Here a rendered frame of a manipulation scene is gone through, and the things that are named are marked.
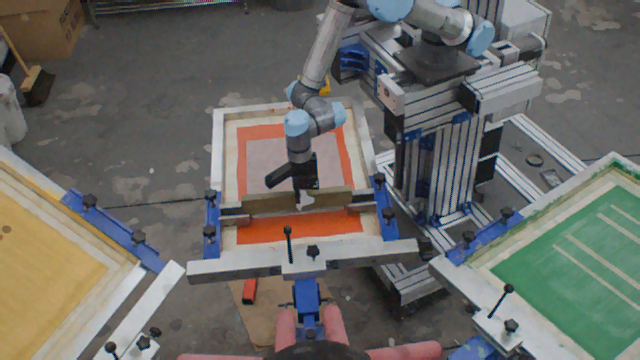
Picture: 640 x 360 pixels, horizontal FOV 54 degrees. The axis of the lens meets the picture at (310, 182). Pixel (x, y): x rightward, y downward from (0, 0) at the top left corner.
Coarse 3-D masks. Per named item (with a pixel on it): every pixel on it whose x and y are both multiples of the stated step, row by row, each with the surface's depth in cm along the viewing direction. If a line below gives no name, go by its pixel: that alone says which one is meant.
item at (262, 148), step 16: (240, 128) 245; (256, 128) 244; (272, 128) 244; (240, 144) 238; (256, 144) 237; (272, 144) 237; (240, 160) 231; (256, 160) 231; (272, 160) 230; (288, 160) 230; (240, 176) 225; (256, 176) 224; (240, 192) 219; (256, 192) 218; (256, 224) 207; (272, 224) 207; (288, 224) 207; (240, 240) 203; (256, 240) 202; (272, 240) 202
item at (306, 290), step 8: (296, 280) 179; (304, 280) 179; (312, 280) 179; (296, 288) 177; (304, 288) 177; (312, 288) 177; (296, 296) 175; (304, 296) 175; (312, 296) 175; (304, 304) 173; (312, 304) 173; (304, 312) 171; (312, 312) 171
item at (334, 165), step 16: (320, 144) 235; (336, 144) 235; (320, 160) 229; (336, 160) 228; (320, 176) 222; (336, 176) 222; (304, 224) 206; (320, 224) 206; (336, 224) 205; (352, 224) 205
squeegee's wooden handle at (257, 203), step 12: (276, 192) 201; (288, 192) 200; (312, 192) 200; (324, 192) 200; (336, 192) 200; (348, 192) 200; (252, 204) 200; (264, 204) 201; (276, 204) 201; (288, 204) 202; (312, 204) 202; (324, 204) 203; (336, 204) 203
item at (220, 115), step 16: (352, 96) 250; (224, 112) 247; (240, 112) 247; (256, 112) 248; (272, 112) 248; (368, 144) 228; (368, 160) 222; (368, 176) 218; (336, 240) 196; (352, 240) 195; (368, 240) 195; (224, 256) 194; (240, 256) 193
